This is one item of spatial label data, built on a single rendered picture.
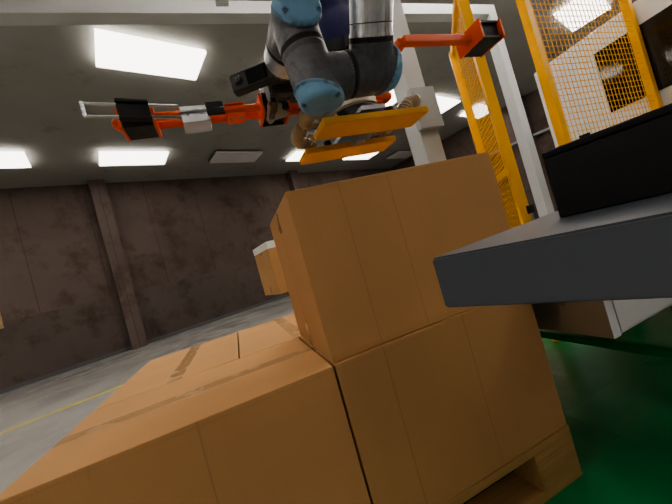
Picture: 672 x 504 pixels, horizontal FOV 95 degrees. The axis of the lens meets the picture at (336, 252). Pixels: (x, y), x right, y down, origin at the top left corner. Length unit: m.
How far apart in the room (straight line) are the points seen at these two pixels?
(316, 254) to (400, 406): 0.40
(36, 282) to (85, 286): 0.80
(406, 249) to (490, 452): 0.55
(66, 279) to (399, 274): 8.40
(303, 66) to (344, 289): 0.46
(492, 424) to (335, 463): 0.42
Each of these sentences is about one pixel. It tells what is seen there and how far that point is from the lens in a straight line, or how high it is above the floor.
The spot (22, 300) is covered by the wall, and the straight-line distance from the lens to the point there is 8.88.
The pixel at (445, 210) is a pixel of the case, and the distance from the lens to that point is 0.87.
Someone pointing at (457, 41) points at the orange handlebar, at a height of 1.23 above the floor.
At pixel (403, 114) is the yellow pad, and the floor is 1.11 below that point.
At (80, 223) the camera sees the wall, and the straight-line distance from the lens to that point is 9.06.
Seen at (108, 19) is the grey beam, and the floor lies 3.10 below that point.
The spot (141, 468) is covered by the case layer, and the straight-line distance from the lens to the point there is 0.75.
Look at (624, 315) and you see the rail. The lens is 1.05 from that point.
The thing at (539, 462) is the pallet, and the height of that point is 0.10.
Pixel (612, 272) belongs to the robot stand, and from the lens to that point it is 0.21.
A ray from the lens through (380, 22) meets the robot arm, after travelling 0.72.
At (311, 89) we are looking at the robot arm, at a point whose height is 1.08.
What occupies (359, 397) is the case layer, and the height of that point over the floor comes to 0.46.
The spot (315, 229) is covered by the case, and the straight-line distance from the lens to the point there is 0.71.
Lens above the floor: 0.77
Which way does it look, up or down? 1 degrees up
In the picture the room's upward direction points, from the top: 16 degrees counter-clockwise
